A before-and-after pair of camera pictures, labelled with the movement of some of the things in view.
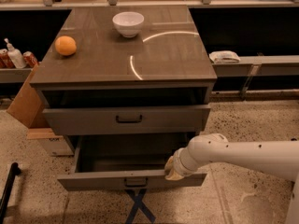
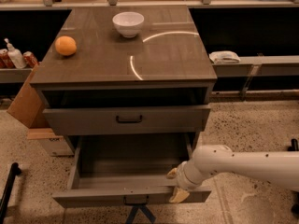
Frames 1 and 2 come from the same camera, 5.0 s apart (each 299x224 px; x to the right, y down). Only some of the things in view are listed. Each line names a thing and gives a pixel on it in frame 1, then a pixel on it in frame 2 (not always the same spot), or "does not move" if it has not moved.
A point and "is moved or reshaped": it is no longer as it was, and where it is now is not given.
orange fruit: [65, 46] does not move
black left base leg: [15, 171] does not move
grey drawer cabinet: [125, 82] does not move
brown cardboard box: [27, 106] does not move
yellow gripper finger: [169, 164] to [172, 174]
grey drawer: [127, 161] is moved or reshaped
